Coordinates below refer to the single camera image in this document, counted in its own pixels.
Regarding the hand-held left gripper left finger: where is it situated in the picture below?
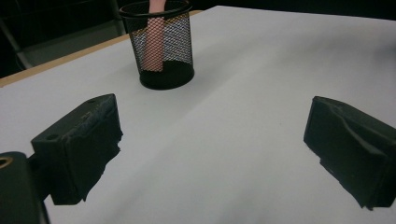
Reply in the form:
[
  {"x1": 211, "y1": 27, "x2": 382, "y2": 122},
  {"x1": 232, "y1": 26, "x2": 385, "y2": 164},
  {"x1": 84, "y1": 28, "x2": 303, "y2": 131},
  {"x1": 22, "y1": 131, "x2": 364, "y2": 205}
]
[{"x1": 30, "y1": 92, "x2": 124, "y2": 206}]

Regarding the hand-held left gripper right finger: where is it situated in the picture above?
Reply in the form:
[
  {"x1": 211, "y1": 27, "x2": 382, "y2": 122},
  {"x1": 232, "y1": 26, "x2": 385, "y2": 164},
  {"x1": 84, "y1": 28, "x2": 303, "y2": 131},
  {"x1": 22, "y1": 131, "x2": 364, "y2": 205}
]
[{"x1": 303, "y1": 95, "x2": 396, "y2": 211}]

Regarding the black mesh pen holder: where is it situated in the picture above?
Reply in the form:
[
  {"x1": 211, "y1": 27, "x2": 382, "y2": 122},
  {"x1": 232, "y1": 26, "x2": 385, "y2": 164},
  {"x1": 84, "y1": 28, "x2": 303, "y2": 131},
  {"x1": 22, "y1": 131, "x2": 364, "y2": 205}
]
[{"x1": 119, "y1": 0, "x2": 195, "y2": 91}]

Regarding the pink hairbrush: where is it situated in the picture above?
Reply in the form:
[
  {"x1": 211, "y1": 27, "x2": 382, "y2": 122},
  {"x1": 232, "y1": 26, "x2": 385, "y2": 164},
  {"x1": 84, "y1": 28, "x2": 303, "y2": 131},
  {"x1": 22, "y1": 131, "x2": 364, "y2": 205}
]
[{"x1": 141, "y1": 0, "x2": 167, "y2": 73}]

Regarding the white table sheet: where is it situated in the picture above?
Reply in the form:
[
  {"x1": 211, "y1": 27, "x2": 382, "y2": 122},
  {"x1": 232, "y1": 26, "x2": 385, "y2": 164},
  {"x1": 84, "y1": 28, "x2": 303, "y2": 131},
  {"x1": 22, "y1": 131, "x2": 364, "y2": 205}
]
[{"x1": 0, "y1": 5, "x2": 396, "y2": 224}]

